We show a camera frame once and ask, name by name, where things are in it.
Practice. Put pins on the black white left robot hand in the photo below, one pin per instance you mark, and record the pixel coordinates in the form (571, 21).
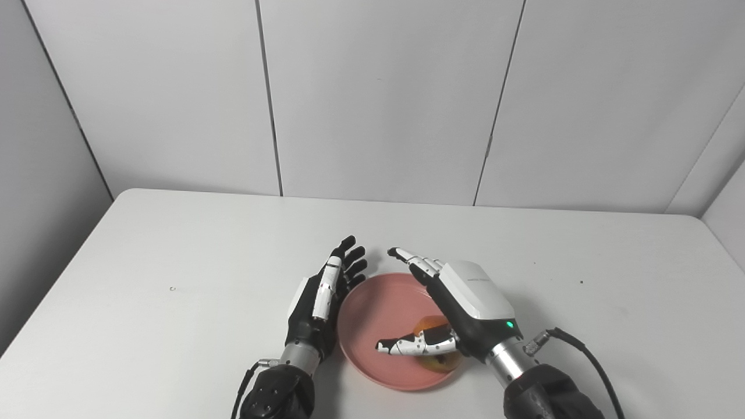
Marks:
(305, 326)

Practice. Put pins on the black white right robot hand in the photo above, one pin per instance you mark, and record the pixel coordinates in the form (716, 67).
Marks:
(474, 302)

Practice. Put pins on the pink round plate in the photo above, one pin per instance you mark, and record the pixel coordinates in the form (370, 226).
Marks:
(378, 308)

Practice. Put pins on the red orange pomegranate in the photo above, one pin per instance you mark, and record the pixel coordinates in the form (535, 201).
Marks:
(433, 322)

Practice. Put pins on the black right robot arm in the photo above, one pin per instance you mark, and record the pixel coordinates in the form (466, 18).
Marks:
(547, 393)

